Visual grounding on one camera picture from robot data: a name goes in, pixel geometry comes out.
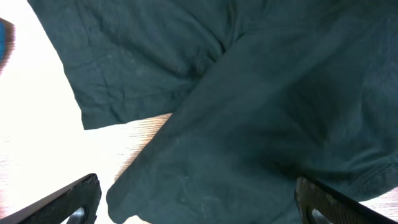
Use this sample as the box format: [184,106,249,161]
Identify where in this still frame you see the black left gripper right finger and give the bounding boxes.
[294,176,397,224]

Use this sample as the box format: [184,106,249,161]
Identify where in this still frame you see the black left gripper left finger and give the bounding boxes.
[1,174,102,224]

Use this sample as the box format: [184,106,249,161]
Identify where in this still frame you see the black shorts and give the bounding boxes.
[30,0,397,223]

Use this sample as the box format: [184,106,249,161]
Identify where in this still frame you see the blue garment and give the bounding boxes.
[0,21,7,61]

